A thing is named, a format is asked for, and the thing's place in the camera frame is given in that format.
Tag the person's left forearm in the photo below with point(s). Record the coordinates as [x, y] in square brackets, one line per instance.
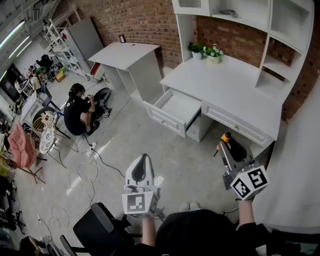
[149, 230]

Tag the black office chair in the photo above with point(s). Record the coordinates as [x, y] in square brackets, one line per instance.
[100, 232]

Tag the black picture frame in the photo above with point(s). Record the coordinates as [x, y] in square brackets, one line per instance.
[122, 39]

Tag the black scooter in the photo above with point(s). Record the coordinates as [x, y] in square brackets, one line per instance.
[102, 96]

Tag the flowering plant in cream pot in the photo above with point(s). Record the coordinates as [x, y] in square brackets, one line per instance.
[213, 56]

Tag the white low table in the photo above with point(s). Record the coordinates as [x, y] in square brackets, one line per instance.
[31, 107]

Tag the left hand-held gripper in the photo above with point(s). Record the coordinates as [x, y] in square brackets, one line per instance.
[140, 202]

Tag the white drawer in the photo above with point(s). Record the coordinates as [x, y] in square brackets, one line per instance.
[180, 106]
[235, 125]

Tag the box with orange inside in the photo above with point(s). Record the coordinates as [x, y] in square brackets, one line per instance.
[96, 70]

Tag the white power strip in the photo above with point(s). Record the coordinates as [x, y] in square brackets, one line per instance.
[91, 150]

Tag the grey cloth on shelf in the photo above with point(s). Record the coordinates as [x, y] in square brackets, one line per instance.
[228, 13]

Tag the white desk with hutch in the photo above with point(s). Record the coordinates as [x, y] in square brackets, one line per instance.
[225, 82]

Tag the fluorescent ceiling light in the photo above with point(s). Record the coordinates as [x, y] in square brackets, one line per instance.
[12, 34]
[19, 46]

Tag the patterned round seat cushion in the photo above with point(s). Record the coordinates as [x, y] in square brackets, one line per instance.
[47, 138]

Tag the white cabinet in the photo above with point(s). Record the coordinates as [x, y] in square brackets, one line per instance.
[125, 57]

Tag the blue chair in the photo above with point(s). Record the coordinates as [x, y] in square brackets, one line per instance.
[47, 97]

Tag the person's black clothing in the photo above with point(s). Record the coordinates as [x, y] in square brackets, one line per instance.
[195, 235]

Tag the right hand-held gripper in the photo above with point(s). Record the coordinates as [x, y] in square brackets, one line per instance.
[250, 182]

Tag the white closed drawer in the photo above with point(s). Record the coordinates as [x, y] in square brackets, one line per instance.
[235, 125]

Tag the person's right forearm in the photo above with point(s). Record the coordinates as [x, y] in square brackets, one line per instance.
[245, 212]

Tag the white shelf rack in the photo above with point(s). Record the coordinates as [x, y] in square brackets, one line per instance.
[61, 47]

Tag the grey upright board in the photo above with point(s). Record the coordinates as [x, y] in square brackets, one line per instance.
[86, 40]

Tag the person's light shoes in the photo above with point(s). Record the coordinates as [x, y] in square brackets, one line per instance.
[190, 207]

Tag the pink cloth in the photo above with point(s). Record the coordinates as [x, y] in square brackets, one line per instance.
[21, 147]

